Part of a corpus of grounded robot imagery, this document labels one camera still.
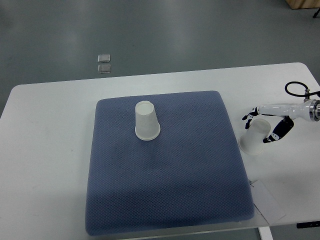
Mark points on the white paper tag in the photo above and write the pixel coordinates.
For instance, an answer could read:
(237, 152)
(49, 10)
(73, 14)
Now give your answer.
(265, 203)

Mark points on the white paper cup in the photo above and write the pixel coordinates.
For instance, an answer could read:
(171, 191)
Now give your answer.
(147, 127)
(251, 142)

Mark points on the upper metal floor plate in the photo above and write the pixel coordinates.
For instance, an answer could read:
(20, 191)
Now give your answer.
(104, 58)

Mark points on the wooden box corner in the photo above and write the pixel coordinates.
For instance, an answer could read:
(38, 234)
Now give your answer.
(303, 4)

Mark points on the white table leg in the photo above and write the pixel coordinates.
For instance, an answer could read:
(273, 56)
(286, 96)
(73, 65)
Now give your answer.
(265, 233)

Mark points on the black table control panel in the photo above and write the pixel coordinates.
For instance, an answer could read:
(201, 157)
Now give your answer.
(305, 225)

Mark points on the blue textured cushion mat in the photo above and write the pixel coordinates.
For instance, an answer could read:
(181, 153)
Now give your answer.
(191, 174)

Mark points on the black stand foot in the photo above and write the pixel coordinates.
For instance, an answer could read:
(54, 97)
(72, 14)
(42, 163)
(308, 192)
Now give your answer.
(316, 13)

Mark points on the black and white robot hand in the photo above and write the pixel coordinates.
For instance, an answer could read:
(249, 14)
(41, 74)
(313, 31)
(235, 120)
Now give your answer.
(309, 110)

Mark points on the white paper cup on mat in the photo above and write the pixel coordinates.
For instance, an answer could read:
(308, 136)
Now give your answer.
(147, 127)

